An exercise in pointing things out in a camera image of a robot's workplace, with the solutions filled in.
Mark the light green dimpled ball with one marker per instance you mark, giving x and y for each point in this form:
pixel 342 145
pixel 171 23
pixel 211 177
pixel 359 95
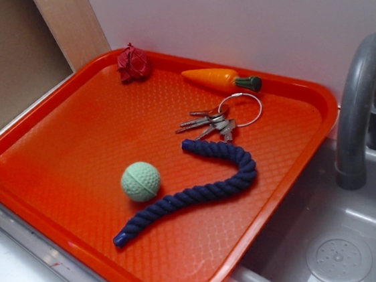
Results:
pixel 141 181

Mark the red crumpled rubber-band ball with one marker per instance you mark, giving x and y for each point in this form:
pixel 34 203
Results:
pixel 133 64

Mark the orange toy carrot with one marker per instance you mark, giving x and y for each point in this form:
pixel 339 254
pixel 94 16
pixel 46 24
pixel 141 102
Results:
pixel 223 80

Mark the orange plastic tray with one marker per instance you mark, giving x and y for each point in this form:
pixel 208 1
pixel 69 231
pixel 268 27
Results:
pixel 61 164

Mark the light wooden board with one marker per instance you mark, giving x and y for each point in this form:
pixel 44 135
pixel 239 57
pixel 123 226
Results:
pixel 75 28

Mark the grey plastic sink basin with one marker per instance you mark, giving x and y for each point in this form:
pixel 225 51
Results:
pixel 320 232

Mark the grey plastic faucet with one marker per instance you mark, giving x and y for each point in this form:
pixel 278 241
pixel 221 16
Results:
pixel 357 118

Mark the silver keys on ring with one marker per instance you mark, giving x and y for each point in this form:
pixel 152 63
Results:
pixel 216 119

